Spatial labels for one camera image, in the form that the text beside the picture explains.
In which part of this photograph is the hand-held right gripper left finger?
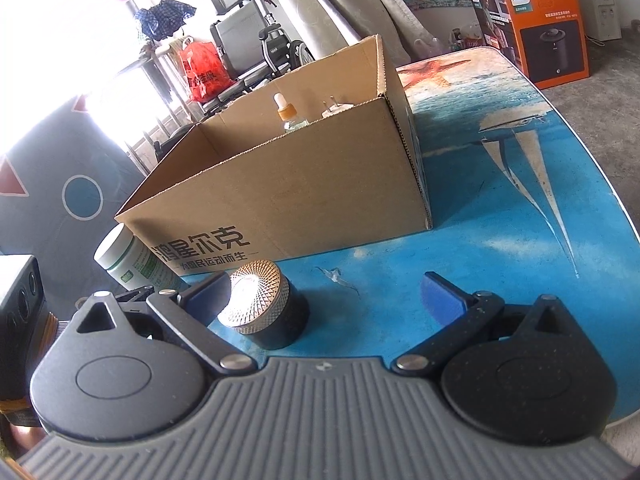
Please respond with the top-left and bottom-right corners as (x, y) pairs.
(75, 271), (257, 374)

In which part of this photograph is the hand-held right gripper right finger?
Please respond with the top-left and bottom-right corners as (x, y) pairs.
(392, 271), (572, 375)

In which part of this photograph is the black jar with gold lid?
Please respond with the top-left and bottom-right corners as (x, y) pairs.
(217, 259), (311, 351)

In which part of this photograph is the brown cardboard box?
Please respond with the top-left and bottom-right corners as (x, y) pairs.
(114, 34), (433, 277)

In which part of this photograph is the green dropper bottle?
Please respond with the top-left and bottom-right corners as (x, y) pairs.
(272, 93), (308, 134)

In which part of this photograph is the white charger plug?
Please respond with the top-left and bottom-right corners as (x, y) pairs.
(320, 97), (357, 121)

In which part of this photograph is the grey printed blanket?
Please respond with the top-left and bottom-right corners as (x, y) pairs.
(0, 92), (146, 306)

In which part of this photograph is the white pill bottle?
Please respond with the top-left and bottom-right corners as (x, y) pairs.
(94, 223), (191, 292)

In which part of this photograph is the metal railing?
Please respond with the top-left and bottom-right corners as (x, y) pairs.
(125, 40), (201, 161)

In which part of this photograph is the red plastic bag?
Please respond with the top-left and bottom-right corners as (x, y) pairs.
(179, 37), (236, 102)

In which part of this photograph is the folding wheelchair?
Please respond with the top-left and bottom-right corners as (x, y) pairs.
(200, 0), (316, 111)

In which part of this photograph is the blue checked umbrella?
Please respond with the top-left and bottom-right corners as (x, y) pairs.
(134, 0), (197, 38)

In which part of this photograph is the orange appliance carton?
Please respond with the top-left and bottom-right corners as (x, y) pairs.
(467, 0), (591, 86)

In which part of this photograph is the silver foam mat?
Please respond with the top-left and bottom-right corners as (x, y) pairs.
(272, 0), (416, 63)

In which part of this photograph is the white water dispenser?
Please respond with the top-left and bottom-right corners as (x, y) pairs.
(577, 0), (623, 43)

